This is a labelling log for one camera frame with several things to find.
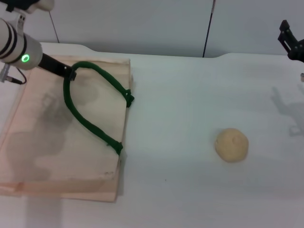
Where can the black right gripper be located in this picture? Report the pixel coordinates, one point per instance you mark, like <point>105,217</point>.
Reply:
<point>298,52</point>

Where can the black vertical wall strip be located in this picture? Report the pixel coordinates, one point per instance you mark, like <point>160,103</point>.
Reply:
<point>207,35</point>

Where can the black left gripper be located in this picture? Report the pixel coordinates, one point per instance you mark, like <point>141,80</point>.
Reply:
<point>53,65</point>

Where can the round egg yolk pastry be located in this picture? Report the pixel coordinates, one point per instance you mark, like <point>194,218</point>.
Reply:
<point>231,145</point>

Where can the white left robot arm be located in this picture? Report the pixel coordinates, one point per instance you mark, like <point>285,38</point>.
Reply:
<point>21,47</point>

